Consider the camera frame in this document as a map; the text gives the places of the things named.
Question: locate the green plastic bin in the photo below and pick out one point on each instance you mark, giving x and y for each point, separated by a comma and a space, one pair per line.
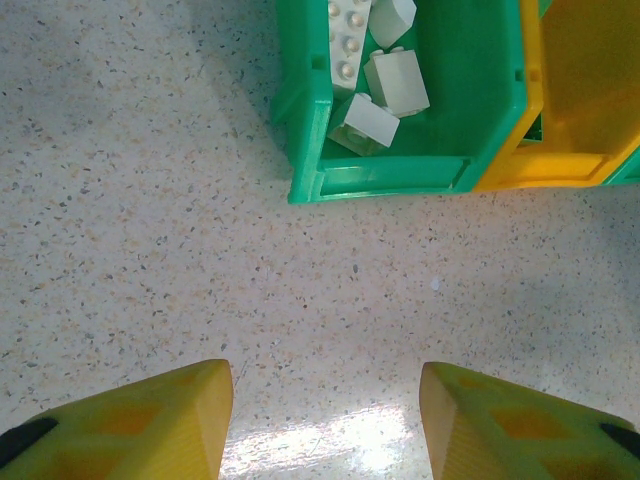
460, 75
631, 170

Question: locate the white long lego brick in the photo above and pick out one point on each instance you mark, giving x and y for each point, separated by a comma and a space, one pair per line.
347, 50

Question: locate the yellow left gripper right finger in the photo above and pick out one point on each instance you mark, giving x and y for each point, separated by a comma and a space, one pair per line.
525, 440

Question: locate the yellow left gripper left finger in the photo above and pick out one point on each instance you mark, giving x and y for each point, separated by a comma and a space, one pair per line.
125, 435

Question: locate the white small lego brick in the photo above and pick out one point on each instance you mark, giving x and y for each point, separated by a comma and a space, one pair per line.
367, 122
392, 22
400, 82

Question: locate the yellow plastic bin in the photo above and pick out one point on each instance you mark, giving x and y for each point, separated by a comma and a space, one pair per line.
590, 75

